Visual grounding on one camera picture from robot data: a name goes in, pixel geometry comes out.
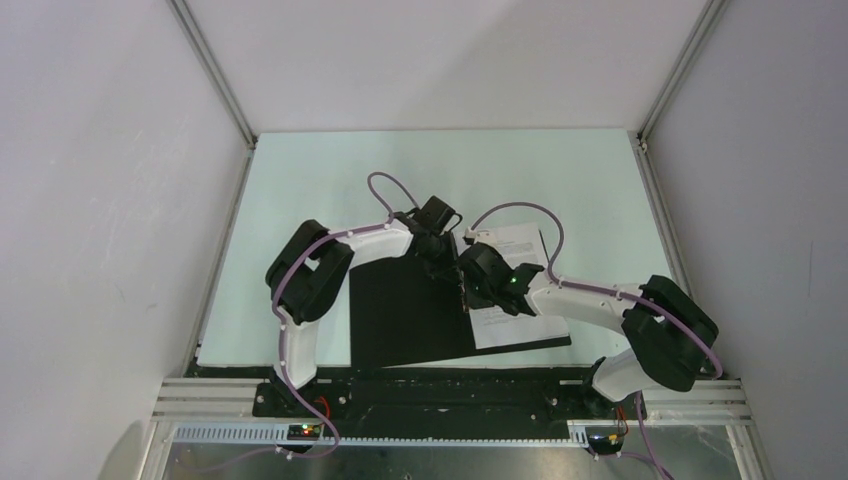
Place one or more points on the metal folder clip mechanism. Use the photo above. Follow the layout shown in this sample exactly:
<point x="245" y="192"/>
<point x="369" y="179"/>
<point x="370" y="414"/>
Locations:
<point x="464" y="297"/>

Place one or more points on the controller board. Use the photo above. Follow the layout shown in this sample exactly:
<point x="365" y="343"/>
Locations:
<point x="304" y="432"/>
<point x="605" y="445"/>

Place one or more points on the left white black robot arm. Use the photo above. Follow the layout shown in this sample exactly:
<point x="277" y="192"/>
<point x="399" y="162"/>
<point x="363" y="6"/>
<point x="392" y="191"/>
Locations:
<point x="307" y="275"/>

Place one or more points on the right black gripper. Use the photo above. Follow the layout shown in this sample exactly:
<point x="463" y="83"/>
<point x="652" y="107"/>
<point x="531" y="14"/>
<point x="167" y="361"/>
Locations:
<point x="474" y="301"/>

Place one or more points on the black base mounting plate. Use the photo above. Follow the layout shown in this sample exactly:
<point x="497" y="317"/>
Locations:
<point x="438" y="403"/>

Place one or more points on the left controller board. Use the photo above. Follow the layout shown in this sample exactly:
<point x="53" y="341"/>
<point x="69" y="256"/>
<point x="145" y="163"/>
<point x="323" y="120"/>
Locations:
<point x="304" y="432"/>

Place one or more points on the right controller board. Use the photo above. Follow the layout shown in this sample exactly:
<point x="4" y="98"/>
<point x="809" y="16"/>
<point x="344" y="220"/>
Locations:
<point x="605" y="445"/>

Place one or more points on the printed paper sheet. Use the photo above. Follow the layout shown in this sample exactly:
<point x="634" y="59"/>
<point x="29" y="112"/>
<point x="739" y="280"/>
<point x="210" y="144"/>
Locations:
<point x="493" y="328"/>

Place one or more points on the red black clip folder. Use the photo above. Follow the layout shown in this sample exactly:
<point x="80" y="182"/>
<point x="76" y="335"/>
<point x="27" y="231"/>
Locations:
<point x="399" y="316"/>

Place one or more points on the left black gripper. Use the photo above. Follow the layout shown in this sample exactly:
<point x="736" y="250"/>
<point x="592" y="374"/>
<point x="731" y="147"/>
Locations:
<point x="447" y="267"/>

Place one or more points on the aluminium frame profile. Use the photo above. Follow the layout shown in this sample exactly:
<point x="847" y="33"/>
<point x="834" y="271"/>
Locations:
<point x="198" y="42"/>
<point x="703" y="28"/>

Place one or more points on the aluminium frame profile left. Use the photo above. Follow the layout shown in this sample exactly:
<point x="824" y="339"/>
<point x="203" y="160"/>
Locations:
<point x="198" y="42"/>

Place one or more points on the aluminium frame profile right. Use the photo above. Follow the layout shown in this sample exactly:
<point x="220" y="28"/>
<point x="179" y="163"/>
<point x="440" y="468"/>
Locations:
<point x="703" y="28"/>

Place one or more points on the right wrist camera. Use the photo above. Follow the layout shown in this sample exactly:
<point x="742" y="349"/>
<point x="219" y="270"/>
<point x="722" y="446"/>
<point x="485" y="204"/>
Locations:
<point x="471" y="237"/>

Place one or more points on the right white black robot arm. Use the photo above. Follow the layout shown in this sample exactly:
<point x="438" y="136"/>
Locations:
<point x="670" y="337"/>

